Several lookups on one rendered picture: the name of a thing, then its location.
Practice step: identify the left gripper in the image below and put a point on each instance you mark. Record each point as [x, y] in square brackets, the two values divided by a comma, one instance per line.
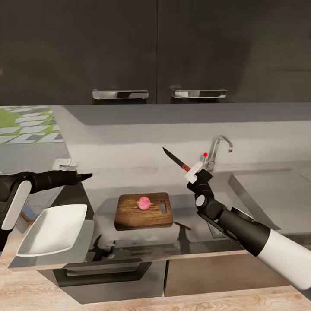
[61, 178]

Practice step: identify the vidalia onion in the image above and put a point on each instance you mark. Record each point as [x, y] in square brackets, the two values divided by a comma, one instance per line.
[143, 203]

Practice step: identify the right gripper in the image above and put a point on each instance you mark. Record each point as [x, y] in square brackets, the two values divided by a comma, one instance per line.
[202, 178]

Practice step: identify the cutting board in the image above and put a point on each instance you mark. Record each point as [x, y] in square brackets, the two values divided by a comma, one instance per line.
[128, 215]

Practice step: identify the parer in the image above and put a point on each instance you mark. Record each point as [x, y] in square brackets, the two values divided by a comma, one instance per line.
[178, 161]

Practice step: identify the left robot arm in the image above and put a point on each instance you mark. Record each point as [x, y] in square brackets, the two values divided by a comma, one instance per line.
[16, 186]

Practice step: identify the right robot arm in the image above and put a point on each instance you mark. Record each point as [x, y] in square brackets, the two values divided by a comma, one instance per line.
[286, 258]

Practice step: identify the bowl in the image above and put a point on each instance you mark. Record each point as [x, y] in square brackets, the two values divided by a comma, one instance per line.
[54, 231]

